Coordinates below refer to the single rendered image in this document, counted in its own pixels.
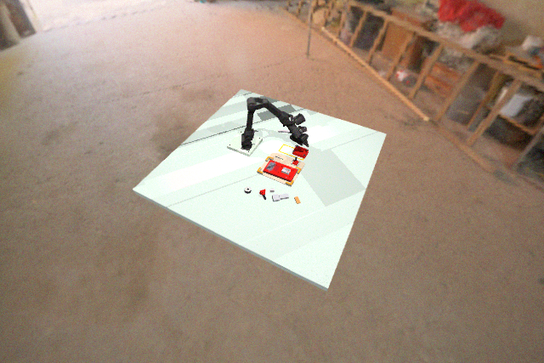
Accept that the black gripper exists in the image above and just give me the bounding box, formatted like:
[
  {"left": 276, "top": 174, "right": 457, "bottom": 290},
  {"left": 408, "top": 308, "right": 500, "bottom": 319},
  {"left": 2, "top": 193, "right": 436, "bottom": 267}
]
[{"left": 289, "top": 127, "right": 309, "bottom": 147}]

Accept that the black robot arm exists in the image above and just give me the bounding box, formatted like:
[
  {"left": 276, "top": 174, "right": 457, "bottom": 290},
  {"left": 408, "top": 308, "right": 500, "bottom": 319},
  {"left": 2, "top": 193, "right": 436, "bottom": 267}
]
[{"left": 241, "top": 97, "right": 308, "bottom": 150}]

